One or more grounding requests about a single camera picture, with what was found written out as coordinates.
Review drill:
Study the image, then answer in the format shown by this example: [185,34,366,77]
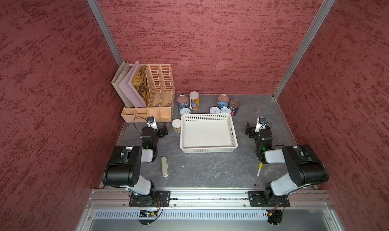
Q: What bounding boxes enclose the dark can brown lid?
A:
[229,99,240,116]

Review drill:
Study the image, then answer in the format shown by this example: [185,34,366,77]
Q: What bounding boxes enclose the white plastic basket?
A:
[180,113,238,154]

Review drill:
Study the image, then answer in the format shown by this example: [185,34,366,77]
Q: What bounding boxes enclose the blue can pink lid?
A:
[177,94,189,111]
[217,94,230,109]

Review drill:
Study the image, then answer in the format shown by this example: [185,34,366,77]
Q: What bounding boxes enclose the tall yellow blue can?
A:
[189,91,200,110]

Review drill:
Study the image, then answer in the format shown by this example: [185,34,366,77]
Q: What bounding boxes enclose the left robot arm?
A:
[102,124,170,208]

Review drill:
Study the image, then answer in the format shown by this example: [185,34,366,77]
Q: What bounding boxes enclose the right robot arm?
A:
[245,122,329,209]

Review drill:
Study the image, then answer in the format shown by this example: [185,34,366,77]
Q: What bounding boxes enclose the yellow can white lid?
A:
[172,119,181,133]

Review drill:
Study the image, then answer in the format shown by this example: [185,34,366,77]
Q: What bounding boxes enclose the yellow marker pen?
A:
[254,162,263,186]

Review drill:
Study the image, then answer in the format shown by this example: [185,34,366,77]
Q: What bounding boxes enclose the olive pencil case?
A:
[161,156,169,177]

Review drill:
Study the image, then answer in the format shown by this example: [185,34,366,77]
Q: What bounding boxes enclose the small pink white can left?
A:
[180,107,191,115]

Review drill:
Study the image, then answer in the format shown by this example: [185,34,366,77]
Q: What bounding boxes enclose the small green can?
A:
[220,107,231,114]

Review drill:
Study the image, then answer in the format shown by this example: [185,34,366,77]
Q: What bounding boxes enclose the beige desk file organizer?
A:
[121,64,175,123]

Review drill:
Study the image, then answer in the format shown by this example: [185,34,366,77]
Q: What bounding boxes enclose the lilac folder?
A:
[123,61,146,108]

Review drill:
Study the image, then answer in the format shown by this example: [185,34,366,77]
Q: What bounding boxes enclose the yellow patterned book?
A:
[131,65,150,107]

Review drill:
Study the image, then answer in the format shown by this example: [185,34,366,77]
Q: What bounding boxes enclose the beige folder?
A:
[111,61,134,108]

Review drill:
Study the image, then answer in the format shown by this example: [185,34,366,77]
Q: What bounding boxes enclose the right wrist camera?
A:
[255,117,266,132]

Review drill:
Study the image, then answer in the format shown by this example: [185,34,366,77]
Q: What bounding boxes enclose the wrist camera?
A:
[147,116,158,130]
[255,117,266,132]

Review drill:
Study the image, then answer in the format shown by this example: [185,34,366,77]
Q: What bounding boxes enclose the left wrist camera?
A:
[147,116,158,130]

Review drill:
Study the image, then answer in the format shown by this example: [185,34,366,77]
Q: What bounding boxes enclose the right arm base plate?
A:
[248,191,290,208]

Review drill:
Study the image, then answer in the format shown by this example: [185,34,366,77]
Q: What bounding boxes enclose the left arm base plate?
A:
[129,190,171,207]

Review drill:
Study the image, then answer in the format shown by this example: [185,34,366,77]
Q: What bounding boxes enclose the aluminium front rail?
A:
[86,188,334,210]

